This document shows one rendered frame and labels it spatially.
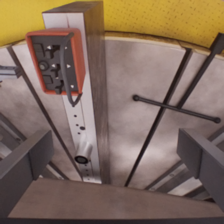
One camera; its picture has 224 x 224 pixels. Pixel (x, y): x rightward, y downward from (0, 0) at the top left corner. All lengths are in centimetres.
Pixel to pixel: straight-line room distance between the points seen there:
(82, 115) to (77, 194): 38
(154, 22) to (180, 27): 17
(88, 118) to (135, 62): 45
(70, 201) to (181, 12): 127
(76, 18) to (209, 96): 93
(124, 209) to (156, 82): 73
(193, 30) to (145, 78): 49
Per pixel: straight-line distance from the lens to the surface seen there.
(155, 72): 104
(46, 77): 57
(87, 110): 74
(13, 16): 153
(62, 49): 41
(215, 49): 102
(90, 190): 88
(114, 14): 126
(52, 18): 62
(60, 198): 90
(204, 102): 123
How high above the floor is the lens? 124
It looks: 50 degrees down
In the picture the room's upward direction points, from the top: 169 degrees counter-clockwise
